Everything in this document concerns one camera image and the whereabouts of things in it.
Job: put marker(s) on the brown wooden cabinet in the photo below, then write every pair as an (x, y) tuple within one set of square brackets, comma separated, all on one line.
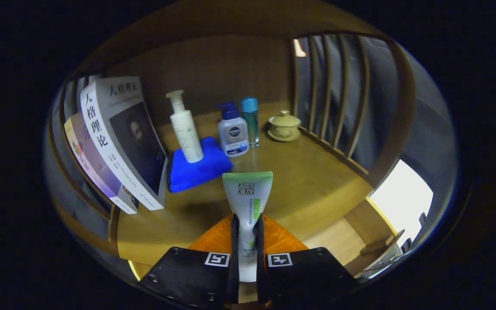
[(213, 64)]

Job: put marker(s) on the white green tube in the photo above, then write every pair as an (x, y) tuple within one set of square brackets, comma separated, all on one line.
[(248, 193)]

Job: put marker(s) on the wooden countertop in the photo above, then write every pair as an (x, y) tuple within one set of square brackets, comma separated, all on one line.
[(308, 185)]

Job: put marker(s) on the slim teal bottle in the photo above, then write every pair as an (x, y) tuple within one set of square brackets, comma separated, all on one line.
[(251, 125)]

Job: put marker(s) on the purple white book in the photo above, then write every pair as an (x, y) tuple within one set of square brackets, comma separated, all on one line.
[(97, 168)]

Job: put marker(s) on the grey plastic crate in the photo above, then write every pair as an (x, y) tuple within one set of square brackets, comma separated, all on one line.
[(381, 267)]

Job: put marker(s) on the blue folded cloth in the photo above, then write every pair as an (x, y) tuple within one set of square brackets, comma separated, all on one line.
[(196, 172)]

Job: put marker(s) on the beige lidded tea cup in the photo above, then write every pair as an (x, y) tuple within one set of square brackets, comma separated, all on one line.
[(284, 125)]

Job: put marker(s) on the tall white pump bottle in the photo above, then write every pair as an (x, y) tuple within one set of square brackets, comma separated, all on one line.
[(185, 133)]

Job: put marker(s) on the white board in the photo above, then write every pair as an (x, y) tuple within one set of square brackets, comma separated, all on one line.
[(403, 202)]

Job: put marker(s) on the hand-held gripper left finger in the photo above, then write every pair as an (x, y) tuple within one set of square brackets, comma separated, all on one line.
[(234, 275)]

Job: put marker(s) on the beige saucer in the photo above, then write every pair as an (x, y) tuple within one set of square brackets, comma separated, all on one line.
[(283, 138)]

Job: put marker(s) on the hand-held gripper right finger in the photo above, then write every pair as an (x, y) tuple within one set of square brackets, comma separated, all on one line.
[(260, 275)]

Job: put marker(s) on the white bottle blue pump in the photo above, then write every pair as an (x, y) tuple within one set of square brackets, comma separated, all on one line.
[(233, 133)]

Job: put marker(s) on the thick white black book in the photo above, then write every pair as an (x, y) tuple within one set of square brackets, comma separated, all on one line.
[(136, 142)]

